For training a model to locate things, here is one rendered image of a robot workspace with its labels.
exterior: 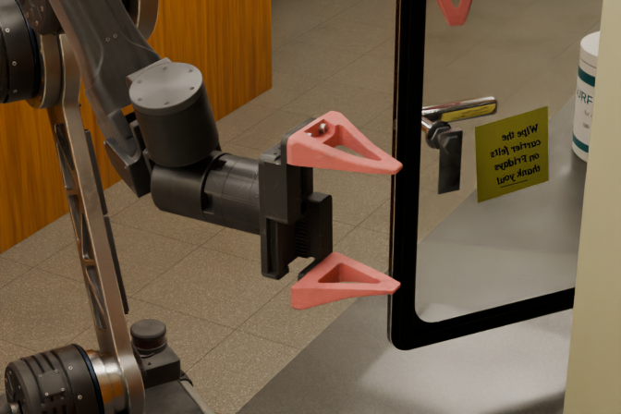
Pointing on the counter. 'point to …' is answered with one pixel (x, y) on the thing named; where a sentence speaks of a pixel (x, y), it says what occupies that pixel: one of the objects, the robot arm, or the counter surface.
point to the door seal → (417, 186)
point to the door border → (419, 177)
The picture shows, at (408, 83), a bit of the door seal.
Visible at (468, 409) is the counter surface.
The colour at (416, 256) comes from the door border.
